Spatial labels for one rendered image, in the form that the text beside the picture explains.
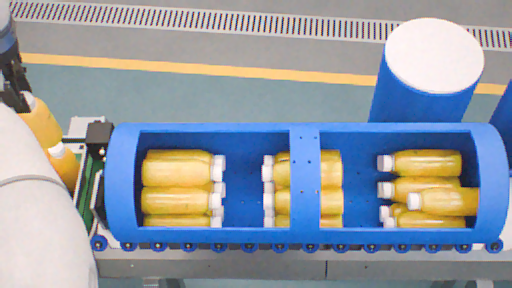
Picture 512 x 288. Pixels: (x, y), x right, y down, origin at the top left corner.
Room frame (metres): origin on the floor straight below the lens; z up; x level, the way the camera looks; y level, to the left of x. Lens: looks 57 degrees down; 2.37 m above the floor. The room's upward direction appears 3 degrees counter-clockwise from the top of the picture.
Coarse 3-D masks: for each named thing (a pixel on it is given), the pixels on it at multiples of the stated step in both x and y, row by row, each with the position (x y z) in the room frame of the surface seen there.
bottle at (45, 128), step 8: (32, 96) 0.79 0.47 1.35; (40, 104) 0.77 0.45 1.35; (32, 112) 0.75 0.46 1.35; (40, 112) 0.76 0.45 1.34; (48, 112) 0.77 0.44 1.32; (24, 120) 0.74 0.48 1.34; (32, 120) 0.74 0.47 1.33; (40, 120) 0.75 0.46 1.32; (48, 120) 0.76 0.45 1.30; (32, 128) 0.74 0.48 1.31; (40, 128) 0.75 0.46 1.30; (48, 128) 0.76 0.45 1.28; (56, 128) 0.78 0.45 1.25; (40, 136) 0.75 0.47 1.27; (48, 136) 0.75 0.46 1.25; (56, 136) 0.77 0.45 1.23; (40, 144) 0.75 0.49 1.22; (48, 144) 0.75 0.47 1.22; (56, 144) 0.76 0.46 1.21
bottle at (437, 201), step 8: (424, 192) 0.64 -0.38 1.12; (432, 192) 0.64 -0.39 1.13; (440, 192) 0.63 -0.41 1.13; (448, 192) 0.63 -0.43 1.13; (456, 192) 0.63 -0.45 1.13; (464, 192) 0.63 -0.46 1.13; (472, 192) 0.63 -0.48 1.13; (424, 200) 0.62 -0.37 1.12; (432, 200) 0.62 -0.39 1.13; (440, 200) 0.61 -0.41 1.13; (448, 200) 0.61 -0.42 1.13; (456, 200) 0.61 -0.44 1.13; (464, 200) 0.61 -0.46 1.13; (472, 200) 0.61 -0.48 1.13; (424, 208) 0.61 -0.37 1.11; (432, 208) 0.60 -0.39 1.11; (440, 208) 0.60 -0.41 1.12; (448, 208) 0.60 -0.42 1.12; (456, 208) 0.60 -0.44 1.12; (464, 208) 0.60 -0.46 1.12; (472, 208) 0.60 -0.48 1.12
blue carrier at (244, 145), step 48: (144, 144) 0.85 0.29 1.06; (192, 144) 0.84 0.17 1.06; (240, 144) 0.83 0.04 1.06; (288, 144) 0.83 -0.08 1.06; (336, 144) 0.82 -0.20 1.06; (384, 144) 0.81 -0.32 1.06; (432, 144) 0.81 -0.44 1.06; (480, 144) 0.69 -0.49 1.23; (240, 192) 0.75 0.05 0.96; (480, 192) 0.59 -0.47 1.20; (144, 240) 0.58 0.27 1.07; (192, 240) 0.57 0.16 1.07; (240, 240) 0.56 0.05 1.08; (288, 240) 0.56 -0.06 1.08; (336, 240) 0.55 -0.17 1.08; (384, 240) 0.54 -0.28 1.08; (432, 240) 0.54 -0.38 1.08; (480, 240) 0.53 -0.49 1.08
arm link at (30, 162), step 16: (0, 112) 0.42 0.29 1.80; (0, 128) 0.39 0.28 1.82; (16, 128) 0.39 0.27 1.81; (0, 144) 0.36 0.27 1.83; (16, 144) 0.36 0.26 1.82; (32, 144) 0.37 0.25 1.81; (0, 160) 0.33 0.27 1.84; (16, 160) 0.33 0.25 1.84; (32, 160) 0.34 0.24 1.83; (48, 160) 0.35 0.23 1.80; (0, 176) 0.31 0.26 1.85; (16, 176) 0.31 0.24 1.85; (32, 176) 0.31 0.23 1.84; (48, 176) 0.31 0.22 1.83
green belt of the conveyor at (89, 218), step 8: (80, 160) 0.91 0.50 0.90; (88, 160) 0.90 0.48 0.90; (96, 160) 0.90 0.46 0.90; (88, 168) 0.88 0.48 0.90; (96, 168) 0.88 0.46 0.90; (104, 168) 0.89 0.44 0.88; (88, 176) 0.85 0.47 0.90; (88, 184) 0.83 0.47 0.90; (72, 192) 0.80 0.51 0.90; (88, 192) 0.80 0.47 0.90; (72, 200) 0.78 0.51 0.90; (88, 200) 0.78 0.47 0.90; (80, 208) 0.75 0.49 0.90; (88, 208) 0.75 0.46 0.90; (88, 216) 0.73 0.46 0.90; (88, 224) 0.71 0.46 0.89; (88, 232) 0.69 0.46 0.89
